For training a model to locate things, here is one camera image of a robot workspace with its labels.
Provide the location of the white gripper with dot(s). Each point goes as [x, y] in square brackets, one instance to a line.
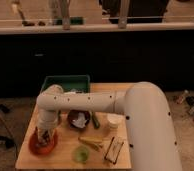
[44, 137]

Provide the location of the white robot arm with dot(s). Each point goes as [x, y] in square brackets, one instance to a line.
[150, 127]

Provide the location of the red bowl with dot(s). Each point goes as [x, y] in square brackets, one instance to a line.
[36, 149]

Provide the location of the dark brown bowl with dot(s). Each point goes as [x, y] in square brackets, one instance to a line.
[73, 114]

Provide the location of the white cloth in bowl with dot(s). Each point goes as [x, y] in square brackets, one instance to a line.
[80, 122]

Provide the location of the green cup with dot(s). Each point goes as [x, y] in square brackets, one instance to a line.
[81, 154]

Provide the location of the wooden board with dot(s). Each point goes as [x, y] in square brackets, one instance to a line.
[61, 158]

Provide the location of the green cucumber toy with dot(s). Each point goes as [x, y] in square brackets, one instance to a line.
[95, 120]

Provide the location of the green plastic bin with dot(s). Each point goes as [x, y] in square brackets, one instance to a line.
[80, 83]

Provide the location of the white cup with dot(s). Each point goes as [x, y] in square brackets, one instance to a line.
[114, 120]

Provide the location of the black rectangular box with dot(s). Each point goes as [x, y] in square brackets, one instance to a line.
[114, 149]

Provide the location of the black cabinet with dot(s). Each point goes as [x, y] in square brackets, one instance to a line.
[165, 58]

